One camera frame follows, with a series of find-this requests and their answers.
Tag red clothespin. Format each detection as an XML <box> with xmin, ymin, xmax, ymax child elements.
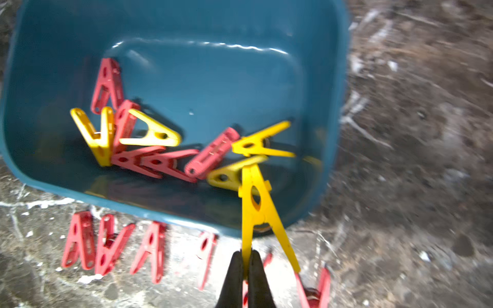
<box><xmin>61</xmin><ymin>211</ymin><xmax>96</xmax><ymax>270</ymax></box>
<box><xmin>95</xmin><ymin>214</ymin><xmax>136</xmax><ymax>276</ymax></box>
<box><xmin>91</xmin><ymin>58</ymin><xmax>124</xmax><ymax>115</ymax></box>
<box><xmin>196</xmin><ymin>232</ymin><xmax>217</xmax><ymax>291</ymax></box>
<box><xmin>184</xmin><ymin>128</ymin><xmax>240</xmax><ymax>180</ymax></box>
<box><xmin>295</xmin><ymin>267</ymin><xmax>331</xmax><ymax>308</ymax></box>
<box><xmin>130</xmin><ymin>222</ymin><xmax>167</xmax><ymax>284</ymax></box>

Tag yellow clothespin in box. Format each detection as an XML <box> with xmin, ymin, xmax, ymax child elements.
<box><xmin>70</xmin><ymin>107</ymin><xmax>116</xmax><ymax>167</ymax></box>

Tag red clothespin flat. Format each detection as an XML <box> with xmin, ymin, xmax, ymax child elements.
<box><xmin>184</xmin><ymin>128</ymin><xmax>240</xmax><ymax>180</ymax></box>

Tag yellow clothespin row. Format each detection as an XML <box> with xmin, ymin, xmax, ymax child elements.
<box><xmin>238</xmin><ymin>164</ymin><xmax>300</xmax><ymax>276</ymax></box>

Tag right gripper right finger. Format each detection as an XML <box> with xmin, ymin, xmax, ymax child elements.
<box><xmin>248</xmin><ymin>250</ymin><xmax>276</xmax><ymax>308</ymax></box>

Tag red clothespin lower box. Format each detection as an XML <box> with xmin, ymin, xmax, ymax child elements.
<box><xmin>110</xmin><ymin>146</ymin><xmax>199</xmax><ymax>183</ymax></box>

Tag red clothespin in box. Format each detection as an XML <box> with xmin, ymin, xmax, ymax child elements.
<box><xmin>91</xmin><ymin>58</ymin><xmax>124</xmax><ymax>115</ymax></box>

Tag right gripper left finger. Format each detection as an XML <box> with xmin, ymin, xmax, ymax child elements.
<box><xmin>215</xmin><ymin>251</ymin><xmax>244</xmax><ymax>308</ymax></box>

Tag teal plastic storage box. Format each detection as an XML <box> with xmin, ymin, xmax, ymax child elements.
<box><xmin>1</xmin><ymin>1</ymin><xmax>350</xmax><ymax>237</ymax></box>

